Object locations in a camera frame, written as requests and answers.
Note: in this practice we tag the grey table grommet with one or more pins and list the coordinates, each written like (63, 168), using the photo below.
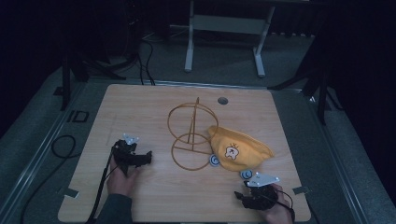
(223, 100)

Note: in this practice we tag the black metal stand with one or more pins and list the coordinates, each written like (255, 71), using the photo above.
(67, 81)
(320, 90)

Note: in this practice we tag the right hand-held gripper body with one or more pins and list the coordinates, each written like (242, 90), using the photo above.
(261, 194)

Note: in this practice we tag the white desk frame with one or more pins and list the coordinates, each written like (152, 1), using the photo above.
(227, 25)

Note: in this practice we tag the yellow cloth bag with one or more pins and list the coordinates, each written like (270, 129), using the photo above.
(241, 149)

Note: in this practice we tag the grey tape piece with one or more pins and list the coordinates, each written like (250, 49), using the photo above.
(71, 193)
(301, 190)

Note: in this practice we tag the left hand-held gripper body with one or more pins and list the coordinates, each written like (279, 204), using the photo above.
(124, 154)

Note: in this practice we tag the person's right hand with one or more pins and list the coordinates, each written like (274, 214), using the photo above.
(280, 211)

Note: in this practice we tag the person's left hand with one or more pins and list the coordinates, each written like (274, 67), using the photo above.
(120, 182)

